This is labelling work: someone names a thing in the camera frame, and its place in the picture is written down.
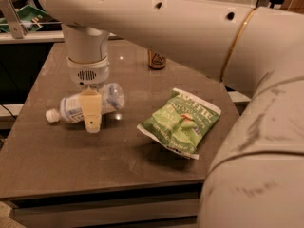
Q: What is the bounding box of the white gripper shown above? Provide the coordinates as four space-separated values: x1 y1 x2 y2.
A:
67 57 109 133

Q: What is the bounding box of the clear plastic water bottle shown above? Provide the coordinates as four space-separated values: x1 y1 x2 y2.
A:
46 83 125 124

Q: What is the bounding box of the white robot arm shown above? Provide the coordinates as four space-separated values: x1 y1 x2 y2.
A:
38 0 304 228

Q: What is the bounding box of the gold soda can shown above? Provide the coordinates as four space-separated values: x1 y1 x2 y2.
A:
148 50 166 69

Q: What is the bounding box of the green chip bag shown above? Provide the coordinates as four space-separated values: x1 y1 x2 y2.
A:
137 88 221 160

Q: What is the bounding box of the green plastic bin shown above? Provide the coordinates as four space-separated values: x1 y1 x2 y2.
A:
0 5 52 33

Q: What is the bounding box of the left metal bracket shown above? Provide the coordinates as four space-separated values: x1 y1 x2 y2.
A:
0 0 27 39

